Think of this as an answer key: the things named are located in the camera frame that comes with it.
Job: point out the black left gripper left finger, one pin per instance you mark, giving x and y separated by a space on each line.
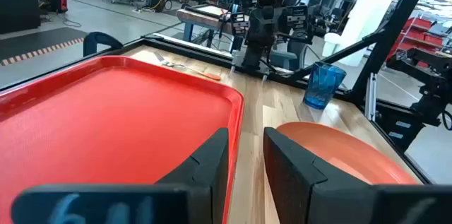
212 160

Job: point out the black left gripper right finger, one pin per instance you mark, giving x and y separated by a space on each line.
293 188

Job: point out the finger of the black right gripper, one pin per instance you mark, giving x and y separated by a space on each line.
295 19
240 24

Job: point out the orange plastic plate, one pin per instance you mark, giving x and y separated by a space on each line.
339 146

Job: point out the blue faceted plastic cup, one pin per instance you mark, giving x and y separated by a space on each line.
323 86

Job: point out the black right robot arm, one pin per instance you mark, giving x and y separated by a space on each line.
252 58

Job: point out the red plastic tray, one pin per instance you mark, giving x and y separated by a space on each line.
106 118

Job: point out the blue-grey metal stand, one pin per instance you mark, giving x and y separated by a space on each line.
282 59

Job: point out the wooden workbench with blue legs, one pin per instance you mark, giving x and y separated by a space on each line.
197 17

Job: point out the white bin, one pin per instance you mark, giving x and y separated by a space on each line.
332 45

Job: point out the black labelled control box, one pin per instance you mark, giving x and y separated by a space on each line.
399 128

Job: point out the red shelf rack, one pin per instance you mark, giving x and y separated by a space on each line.
420 35

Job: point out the black mat with orange stripes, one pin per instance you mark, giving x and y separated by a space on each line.
35 42

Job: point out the black equipment cabinet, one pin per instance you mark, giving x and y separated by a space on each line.
17 5

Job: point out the black aluminium table frame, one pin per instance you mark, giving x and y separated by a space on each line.
392 29

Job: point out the silver metal bracket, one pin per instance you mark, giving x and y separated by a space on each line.
370 97

